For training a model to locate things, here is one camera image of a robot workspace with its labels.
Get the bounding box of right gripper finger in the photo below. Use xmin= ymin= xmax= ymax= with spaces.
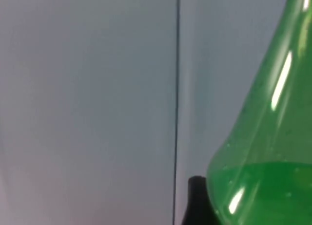
xmin=182 ymin=176 xmax=221 ymax=225

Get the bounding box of green bottle with black cap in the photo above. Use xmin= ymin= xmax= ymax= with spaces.
xmin=206 ymin=0 xmax=312 ymax=225

